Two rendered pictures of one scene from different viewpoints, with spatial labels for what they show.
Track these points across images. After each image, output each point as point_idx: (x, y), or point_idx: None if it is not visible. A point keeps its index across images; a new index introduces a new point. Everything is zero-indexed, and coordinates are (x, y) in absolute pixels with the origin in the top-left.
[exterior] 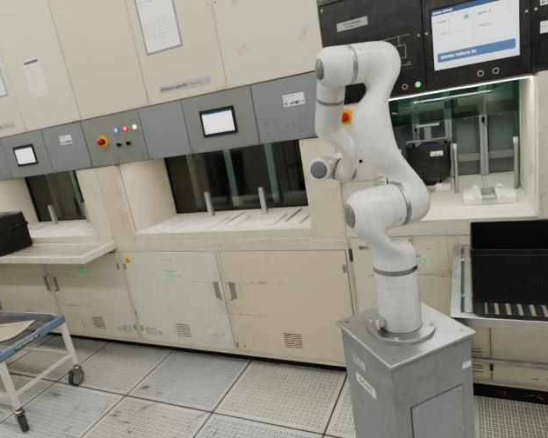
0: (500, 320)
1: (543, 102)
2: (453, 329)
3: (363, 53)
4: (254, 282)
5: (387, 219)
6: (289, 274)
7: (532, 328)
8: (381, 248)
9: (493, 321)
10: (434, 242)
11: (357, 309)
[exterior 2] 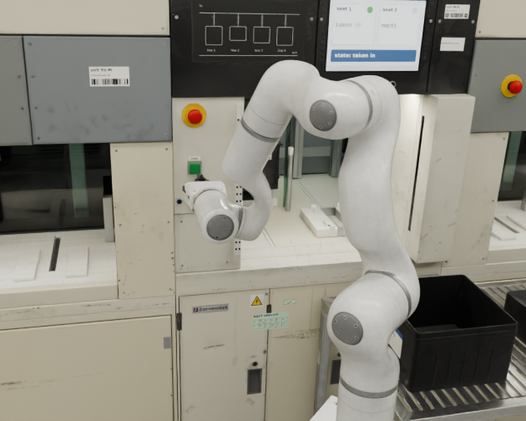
0: (452, 415)
1: (437, 132)
2: None
3: (376, 99)
4: None
5: (393, 329)
6: (68, 362)
7: (480, 418)
8: (379, 366)
9: (445, 418)
10: (297, 295)
11: (179, 399)
